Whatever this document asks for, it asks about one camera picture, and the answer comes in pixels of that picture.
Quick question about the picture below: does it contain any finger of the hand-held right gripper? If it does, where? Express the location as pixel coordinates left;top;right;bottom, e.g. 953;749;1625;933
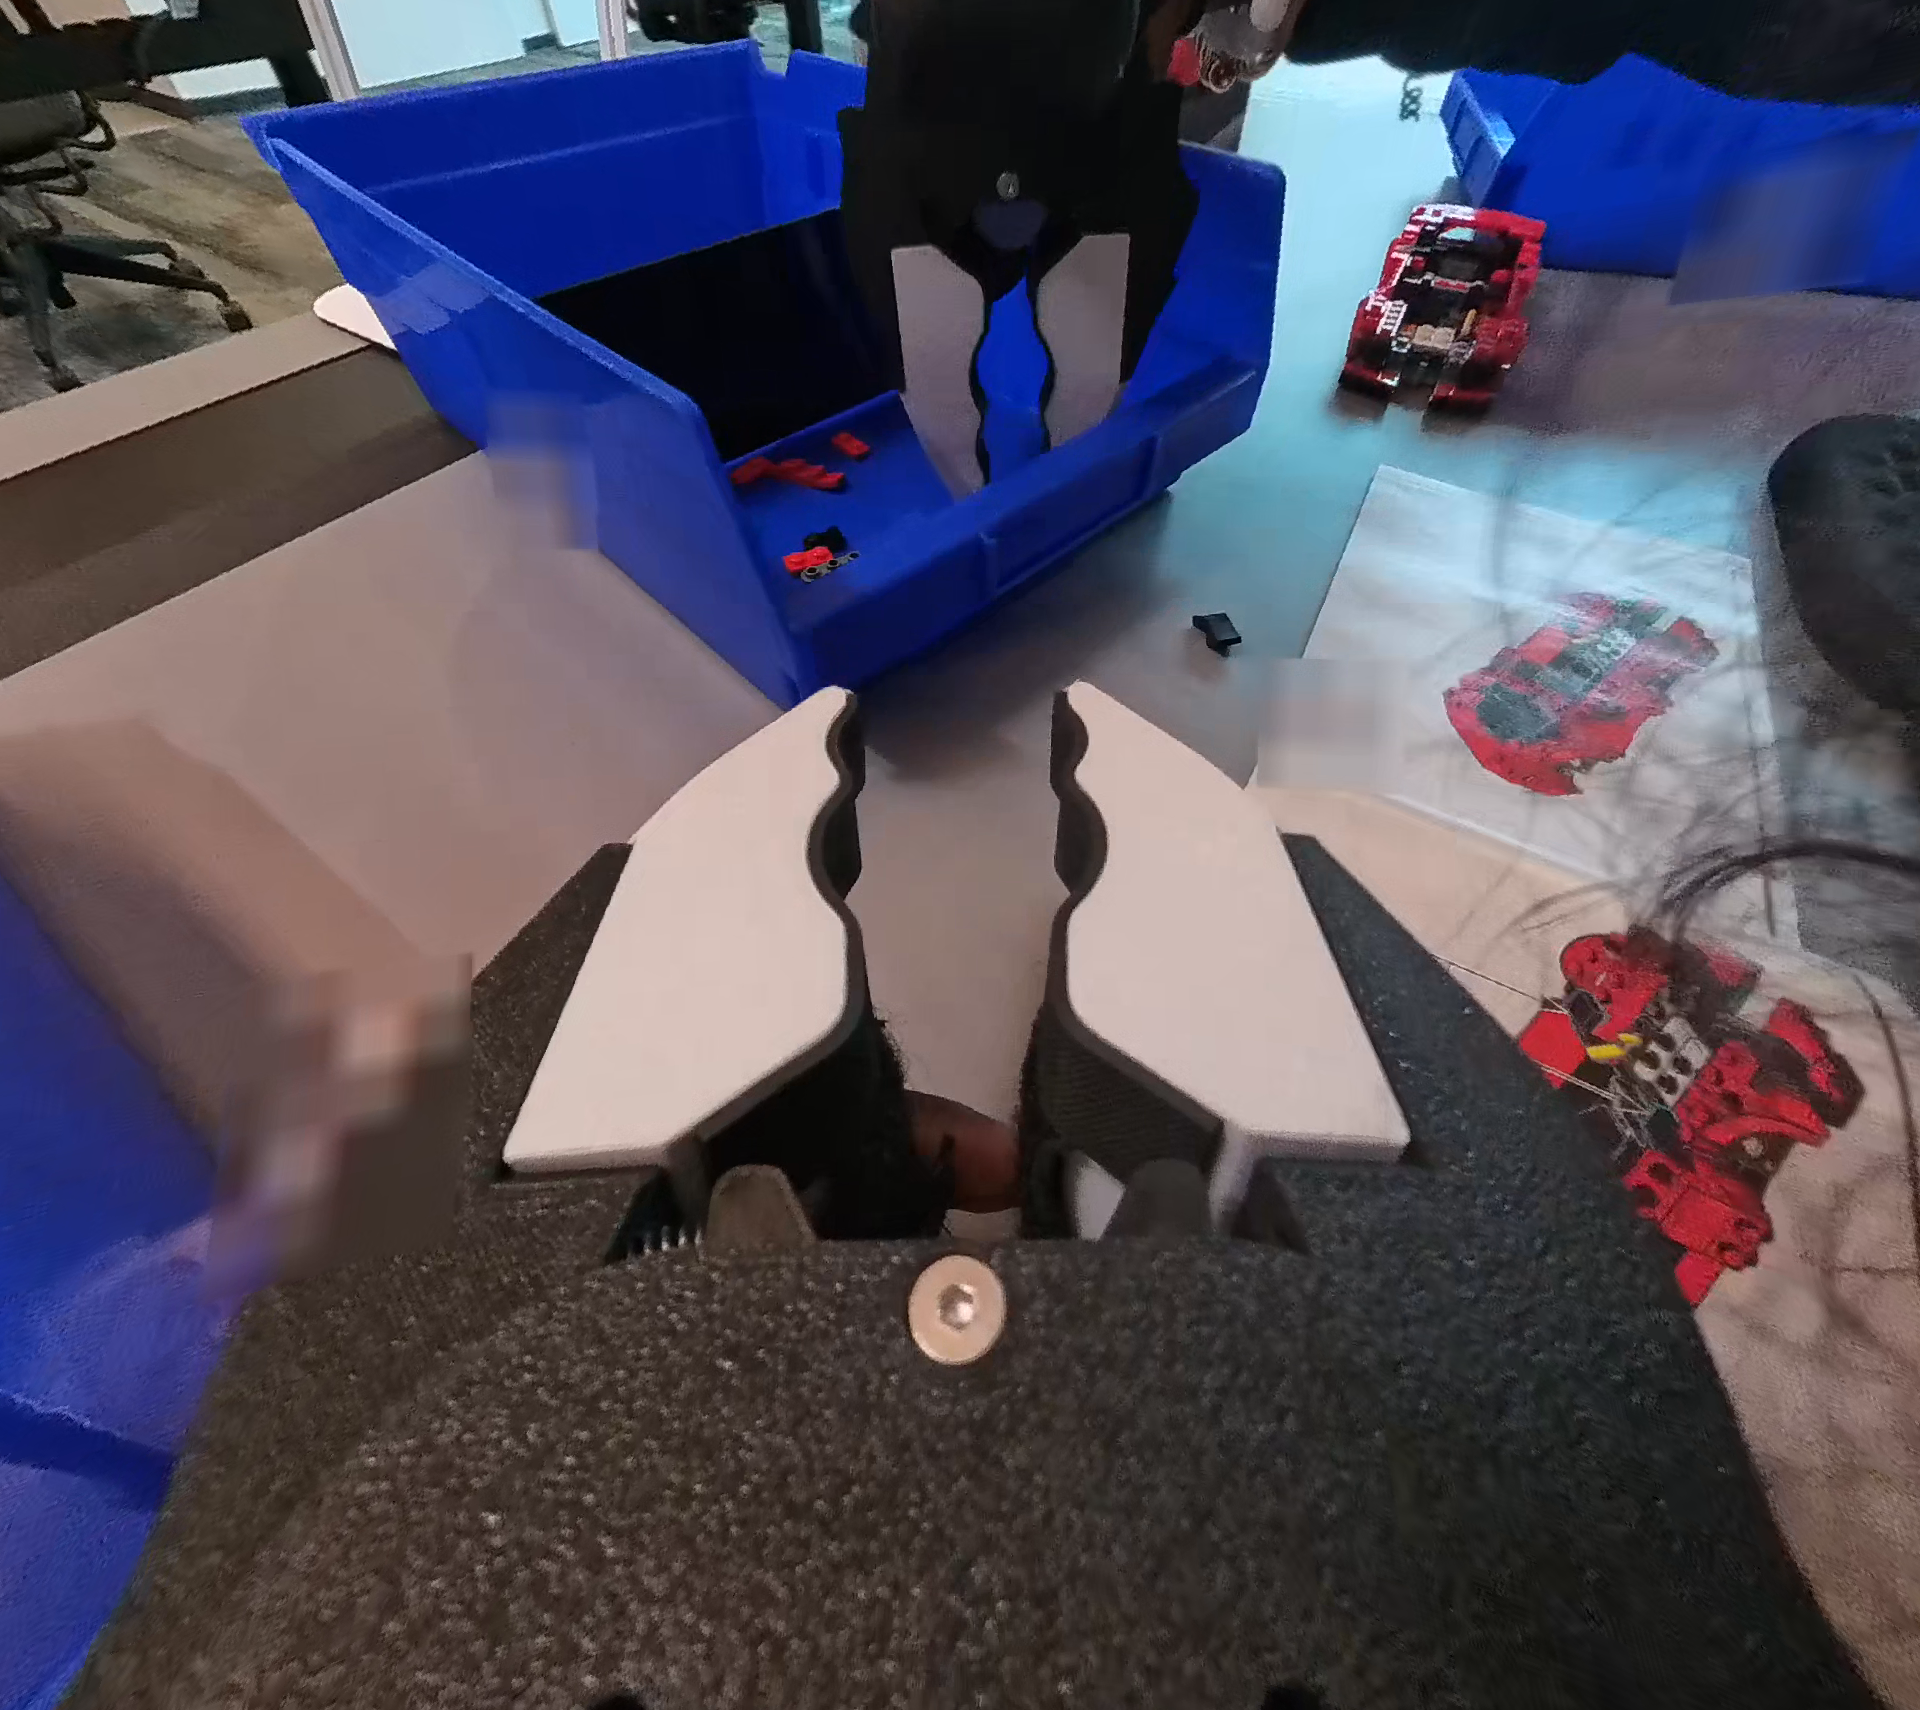
889;244;1004;499
983;227;1135;498

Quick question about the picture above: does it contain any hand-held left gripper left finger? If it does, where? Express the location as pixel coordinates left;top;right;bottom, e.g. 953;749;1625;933
498;683;881;1223

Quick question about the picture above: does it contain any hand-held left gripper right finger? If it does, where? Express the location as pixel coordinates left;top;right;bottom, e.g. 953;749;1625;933
1042;683;1417;1223

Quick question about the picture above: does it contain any red toy brick car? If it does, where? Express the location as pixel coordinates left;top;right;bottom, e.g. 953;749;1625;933
1339;201;1551;414

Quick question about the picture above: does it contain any white instruction booklet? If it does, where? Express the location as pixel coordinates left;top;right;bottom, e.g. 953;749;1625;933
1252;463;1920;1710

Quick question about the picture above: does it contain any person's left hand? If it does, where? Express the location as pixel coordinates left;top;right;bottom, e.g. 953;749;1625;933
900;1091;1039;1211

